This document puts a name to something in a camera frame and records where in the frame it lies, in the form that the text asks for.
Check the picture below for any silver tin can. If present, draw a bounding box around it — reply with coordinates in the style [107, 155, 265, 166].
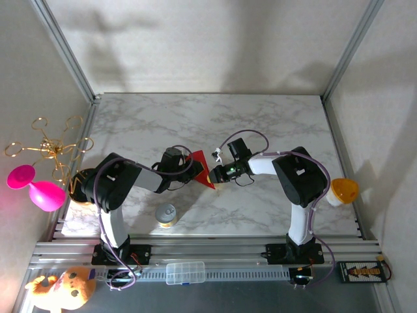
[154, 203, 179, 230]

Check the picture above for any clear plastic organizer box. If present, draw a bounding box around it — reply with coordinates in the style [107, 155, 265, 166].
[165, 260, 207, 286]

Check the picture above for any black round disc gold rim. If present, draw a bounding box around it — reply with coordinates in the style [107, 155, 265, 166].
[68, 168, 98, 205]

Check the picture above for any black controller board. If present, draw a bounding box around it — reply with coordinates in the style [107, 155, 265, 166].
[289, 265, 316, 284]
[107, 267, 143, 284]

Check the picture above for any orange and white cup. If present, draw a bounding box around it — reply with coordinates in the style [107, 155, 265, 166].
[326, 177, 360, 207]

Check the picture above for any pink plastic goblet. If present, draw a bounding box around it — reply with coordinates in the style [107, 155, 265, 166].
[6, 164, 67, 213]

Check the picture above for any black connector board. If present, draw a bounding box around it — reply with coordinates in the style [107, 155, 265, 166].
[336, 260, 386, 284]

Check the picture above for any orange plush toy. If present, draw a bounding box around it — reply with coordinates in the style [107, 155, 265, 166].
[24, 265, 98, 311]

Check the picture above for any aluminium rail bed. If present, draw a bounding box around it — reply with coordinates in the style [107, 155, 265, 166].
[28, 239, 384, 270]

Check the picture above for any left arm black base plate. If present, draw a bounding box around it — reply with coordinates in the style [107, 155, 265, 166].
[91, 243, 152, 265]

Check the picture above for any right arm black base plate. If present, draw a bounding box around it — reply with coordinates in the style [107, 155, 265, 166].
[265, 243, 325, 265]

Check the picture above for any grey slotted cable duct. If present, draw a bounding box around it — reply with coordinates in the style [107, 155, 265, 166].
[106, 263, 293, 282]

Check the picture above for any aluminium table side rail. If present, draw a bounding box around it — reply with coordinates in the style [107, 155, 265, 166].
[48, 97, 100, 242]
[321, 96, 367, 242]

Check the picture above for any gold wire rack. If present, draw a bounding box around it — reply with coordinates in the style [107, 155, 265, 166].
[4, 115, 95, 183]

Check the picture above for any wire with yellow plug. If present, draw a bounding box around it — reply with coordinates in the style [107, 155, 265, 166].
[376, 256, 394, 281]

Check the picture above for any aluminium frame post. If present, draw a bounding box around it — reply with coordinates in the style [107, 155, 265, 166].
[29, 0, 102, 104]
[321, 0, 386, 102]

